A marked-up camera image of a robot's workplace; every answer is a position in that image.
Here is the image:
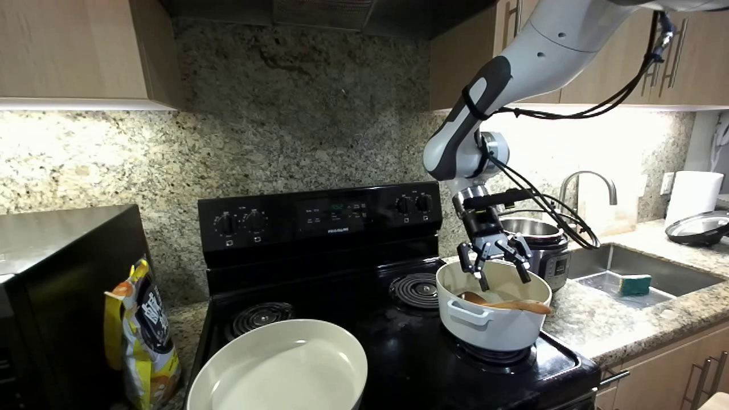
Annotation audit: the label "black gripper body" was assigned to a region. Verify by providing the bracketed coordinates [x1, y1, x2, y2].
[462, 206, 522, 260]

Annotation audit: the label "wooden spatula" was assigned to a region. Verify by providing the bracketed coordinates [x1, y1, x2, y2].
[462, 289, 555, 320]

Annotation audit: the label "steel black pressure cooker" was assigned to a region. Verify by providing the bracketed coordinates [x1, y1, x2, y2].
[496, 214, 572, 295]

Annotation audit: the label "curved steel faucet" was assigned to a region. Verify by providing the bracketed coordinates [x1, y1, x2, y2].
[558, 169, 620, 230]

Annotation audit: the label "green blue sponge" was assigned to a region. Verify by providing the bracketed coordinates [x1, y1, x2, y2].
[617, 272, 653, 299]

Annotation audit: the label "steel kitchen sink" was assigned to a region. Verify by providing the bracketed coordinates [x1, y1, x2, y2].
[564, 242, 727, 311]

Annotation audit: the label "black electric stove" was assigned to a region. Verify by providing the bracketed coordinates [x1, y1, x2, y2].
[185, 181, 603, 410]

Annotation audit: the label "white paper towel roll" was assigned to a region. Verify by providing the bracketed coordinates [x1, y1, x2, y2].
[662, 169, 724, 229]

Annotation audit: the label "light wood lower cabinet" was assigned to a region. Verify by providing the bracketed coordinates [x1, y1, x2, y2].
[595, 317, 729, 410]

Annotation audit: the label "light wood cabinet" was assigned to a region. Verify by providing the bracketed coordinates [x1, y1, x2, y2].
[0, 0, 182, 111]
[595, 317, 729, 410]

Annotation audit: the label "white frying pan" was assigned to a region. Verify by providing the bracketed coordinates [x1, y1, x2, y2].
[185, 317, 370, 410]

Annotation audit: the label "dark range hood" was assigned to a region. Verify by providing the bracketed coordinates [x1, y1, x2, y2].
[157, 0, 498, 41]

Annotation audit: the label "yellow black chip bag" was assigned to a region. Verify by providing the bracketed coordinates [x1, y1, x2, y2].
[101, 257, 185, 410]

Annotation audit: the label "black microwave oven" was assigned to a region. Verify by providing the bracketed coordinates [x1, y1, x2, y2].
[0, 204, 155, 410]

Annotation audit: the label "light wood upper cabinet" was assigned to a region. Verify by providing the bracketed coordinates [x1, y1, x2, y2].
[0, 0, 182, 111]

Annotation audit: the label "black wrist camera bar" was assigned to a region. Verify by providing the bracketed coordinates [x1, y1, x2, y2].
[460, 186, 534, 213]

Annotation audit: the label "white two-handled pot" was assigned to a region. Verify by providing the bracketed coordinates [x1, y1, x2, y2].
[432, 260, 555, 356]

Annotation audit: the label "wood upper cabinet steel handles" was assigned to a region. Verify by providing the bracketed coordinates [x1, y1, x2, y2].
[428, 0, 729, 109]

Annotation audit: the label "steel cabinet bar handle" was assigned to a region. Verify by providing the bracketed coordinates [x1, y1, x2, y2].
[661, 18, 688, 98]
[640, 43, 666, 98]

